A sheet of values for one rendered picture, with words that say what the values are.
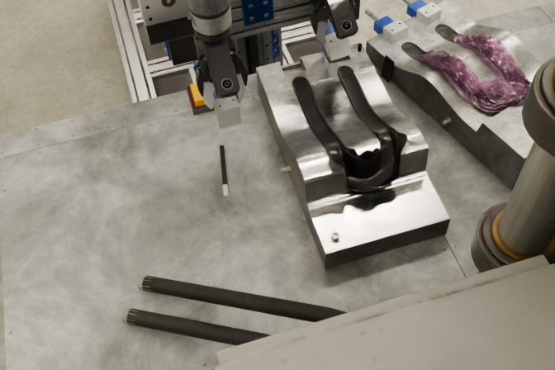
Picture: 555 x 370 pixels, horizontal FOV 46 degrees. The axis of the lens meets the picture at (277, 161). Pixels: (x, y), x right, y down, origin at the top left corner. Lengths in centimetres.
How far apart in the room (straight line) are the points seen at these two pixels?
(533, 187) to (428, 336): 23
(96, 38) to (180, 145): 163
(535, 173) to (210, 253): 81
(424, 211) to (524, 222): 60
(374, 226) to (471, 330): 77
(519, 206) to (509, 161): 69
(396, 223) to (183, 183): 47
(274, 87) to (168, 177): 31
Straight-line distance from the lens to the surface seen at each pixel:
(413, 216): 133
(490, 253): 81
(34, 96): 293
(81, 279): 139
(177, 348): 128
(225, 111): 137
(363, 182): 135
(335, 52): 152
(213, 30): 122
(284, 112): 145
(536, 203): 73
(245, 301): 121
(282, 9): 192
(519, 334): 56
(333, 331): 54
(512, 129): 144
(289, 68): 157
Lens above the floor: 197
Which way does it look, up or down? 53 degrees down
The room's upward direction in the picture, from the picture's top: 4 degrees counter-clockwise
